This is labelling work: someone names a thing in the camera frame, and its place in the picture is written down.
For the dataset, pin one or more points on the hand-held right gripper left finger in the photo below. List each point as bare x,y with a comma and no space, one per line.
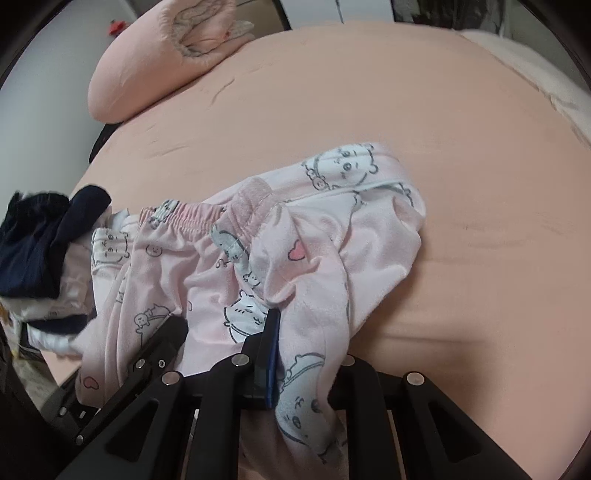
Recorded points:
271,350

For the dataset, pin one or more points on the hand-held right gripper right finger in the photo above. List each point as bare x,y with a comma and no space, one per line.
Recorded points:
364,387

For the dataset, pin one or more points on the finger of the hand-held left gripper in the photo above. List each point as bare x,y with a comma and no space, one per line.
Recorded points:
157,355

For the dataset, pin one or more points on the pink printed pajama top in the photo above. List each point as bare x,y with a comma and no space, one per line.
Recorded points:
314,277

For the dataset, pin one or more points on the beige clothes pile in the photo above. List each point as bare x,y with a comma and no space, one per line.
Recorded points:
76,286

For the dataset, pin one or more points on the hanging clothes in closet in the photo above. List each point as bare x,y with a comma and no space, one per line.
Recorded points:
452,14

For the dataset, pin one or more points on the white cloth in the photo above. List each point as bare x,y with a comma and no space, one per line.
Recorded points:
51,339

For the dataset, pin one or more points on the navy cloth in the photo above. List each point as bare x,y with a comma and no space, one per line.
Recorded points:
32,240

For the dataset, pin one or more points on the bed with pink sheet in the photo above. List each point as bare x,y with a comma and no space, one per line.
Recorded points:
415,115

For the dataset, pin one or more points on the rolled pink quilt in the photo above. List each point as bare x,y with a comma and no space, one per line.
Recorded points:
147,60

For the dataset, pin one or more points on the pink checked pillow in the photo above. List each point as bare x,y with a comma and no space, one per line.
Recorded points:
240,32

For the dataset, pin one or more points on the red plush toy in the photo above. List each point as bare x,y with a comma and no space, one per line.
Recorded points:
116,26

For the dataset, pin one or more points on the white wardrobe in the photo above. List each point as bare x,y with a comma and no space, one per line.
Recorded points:
337,11

